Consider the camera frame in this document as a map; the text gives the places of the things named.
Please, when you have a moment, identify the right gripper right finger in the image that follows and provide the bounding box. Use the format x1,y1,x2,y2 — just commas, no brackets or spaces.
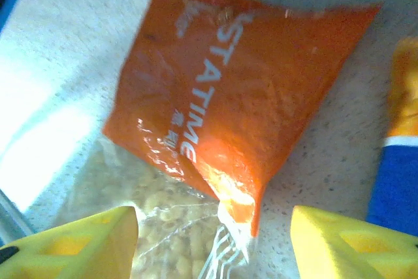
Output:
289,205,418,279

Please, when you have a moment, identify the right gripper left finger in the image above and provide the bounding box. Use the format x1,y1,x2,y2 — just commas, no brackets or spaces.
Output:
0,205,140,279

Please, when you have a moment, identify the orange macaroni bag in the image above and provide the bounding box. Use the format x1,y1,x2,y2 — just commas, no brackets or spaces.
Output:
54,0,383,279

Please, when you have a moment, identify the blue and yellow pasta bag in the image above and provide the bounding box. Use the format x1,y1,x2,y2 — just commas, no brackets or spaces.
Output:
366,36,418,239

